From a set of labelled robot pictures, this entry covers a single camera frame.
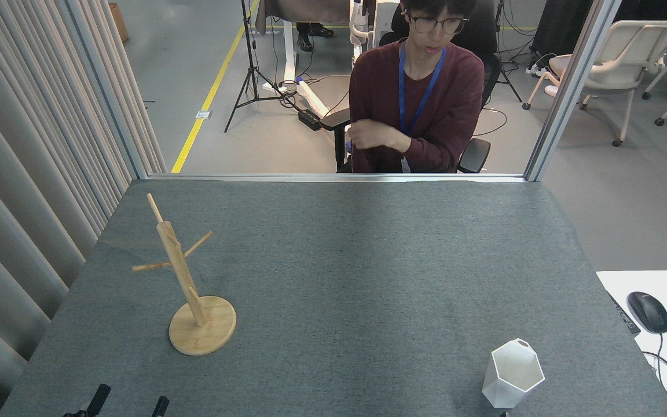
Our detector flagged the person's black shoes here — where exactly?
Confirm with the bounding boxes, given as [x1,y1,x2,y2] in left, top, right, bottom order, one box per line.
[296,22,335,52]

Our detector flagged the cardboard box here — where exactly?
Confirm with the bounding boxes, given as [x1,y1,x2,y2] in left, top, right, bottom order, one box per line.
[108,2,130,42]

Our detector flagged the silver cross rail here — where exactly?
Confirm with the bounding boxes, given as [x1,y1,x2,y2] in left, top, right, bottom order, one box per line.
[147,173,526,184]

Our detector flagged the grey pleated curtain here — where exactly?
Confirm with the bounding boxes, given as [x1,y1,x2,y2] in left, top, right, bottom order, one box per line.
[0,0,167,417]

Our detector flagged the wooden cup storage rack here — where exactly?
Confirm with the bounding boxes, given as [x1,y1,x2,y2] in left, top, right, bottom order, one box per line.
[132,193,237,356]

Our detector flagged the blue lanyard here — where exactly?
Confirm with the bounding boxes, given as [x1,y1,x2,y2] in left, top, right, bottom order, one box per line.
[398,42,446,137]

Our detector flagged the person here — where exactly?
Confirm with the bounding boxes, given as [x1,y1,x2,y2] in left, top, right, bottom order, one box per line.
[347,0,486,174]

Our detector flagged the black power strip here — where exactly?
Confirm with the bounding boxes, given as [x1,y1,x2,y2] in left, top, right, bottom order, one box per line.
[298,108,324,131]

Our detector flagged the white swivel chair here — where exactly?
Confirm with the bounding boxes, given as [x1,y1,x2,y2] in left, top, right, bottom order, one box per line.
[522,21,667,147]

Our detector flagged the silver post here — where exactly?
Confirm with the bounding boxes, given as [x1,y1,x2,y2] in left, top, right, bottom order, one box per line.
[58,0,149,179]
[523,0,624,182]

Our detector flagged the black glasses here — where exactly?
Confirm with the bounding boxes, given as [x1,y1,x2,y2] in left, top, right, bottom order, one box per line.
[408,14,470,34]

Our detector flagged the black flat device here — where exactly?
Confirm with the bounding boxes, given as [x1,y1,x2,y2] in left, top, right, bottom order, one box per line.
[607,291,641,335]

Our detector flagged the thin black tripod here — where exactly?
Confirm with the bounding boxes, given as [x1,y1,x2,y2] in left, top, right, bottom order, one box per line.
[494,0,523,103]

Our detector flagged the brown draped cloth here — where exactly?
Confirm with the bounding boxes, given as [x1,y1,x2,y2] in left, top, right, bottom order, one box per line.
[255,0,351,35]

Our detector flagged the white wheeled stand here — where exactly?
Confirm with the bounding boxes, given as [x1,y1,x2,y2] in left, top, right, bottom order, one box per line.
[350,0,401,65]

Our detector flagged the grey felt table mat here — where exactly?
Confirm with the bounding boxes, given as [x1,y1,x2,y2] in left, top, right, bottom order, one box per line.
[0,178,667,417]

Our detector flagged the black office chair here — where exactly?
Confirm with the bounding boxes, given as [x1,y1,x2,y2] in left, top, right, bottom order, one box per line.
[321,0,499,174]

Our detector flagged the person's hand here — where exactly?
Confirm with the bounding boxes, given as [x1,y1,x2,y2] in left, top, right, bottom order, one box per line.
[348,120,395,152]

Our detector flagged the white desk frame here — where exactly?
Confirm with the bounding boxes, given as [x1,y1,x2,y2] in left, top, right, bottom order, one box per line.
[262,20,331,116]

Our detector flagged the white hexagonal cup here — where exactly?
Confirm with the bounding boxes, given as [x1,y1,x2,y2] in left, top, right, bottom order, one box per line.
[482,338,545,409]

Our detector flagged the black computer mouse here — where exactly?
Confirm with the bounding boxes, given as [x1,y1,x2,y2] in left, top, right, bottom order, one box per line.
[626,291,667,334]

